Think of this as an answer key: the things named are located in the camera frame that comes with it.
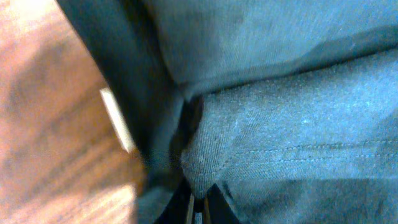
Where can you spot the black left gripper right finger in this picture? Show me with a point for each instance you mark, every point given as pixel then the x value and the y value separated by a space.
pixel 216 209

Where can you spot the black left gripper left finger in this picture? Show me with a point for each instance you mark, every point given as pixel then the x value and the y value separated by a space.
pixel 180 209

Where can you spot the black t-shirt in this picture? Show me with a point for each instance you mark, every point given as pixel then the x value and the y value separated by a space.
pixel 289 107

